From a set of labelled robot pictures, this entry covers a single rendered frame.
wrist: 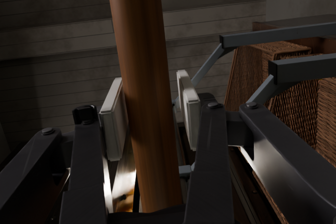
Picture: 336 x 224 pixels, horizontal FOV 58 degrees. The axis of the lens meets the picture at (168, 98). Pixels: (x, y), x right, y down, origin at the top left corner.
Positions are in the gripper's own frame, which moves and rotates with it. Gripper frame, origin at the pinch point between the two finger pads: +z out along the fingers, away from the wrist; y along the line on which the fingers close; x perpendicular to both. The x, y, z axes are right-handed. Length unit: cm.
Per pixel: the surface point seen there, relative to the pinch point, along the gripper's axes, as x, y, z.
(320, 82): -31, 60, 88
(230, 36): -10, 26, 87
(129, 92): 1.5, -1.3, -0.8
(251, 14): -24, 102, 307
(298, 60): -8.6, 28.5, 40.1
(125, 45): 4.4, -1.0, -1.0
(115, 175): -54, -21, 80
